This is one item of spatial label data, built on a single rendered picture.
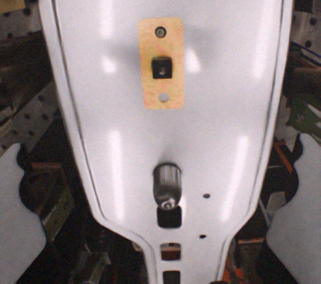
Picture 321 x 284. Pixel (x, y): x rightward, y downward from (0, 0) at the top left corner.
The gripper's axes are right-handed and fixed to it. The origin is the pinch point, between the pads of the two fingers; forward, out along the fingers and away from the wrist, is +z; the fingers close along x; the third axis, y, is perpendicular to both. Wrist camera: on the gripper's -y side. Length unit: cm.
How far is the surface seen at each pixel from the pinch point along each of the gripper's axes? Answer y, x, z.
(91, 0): -5.8, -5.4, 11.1
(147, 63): -0.1, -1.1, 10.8
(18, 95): 1.4, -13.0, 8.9
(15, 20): -3, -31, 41
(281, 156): 17.5, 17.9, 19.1
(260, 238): 38.0, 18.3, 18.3
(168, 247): 30.1, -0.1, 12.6
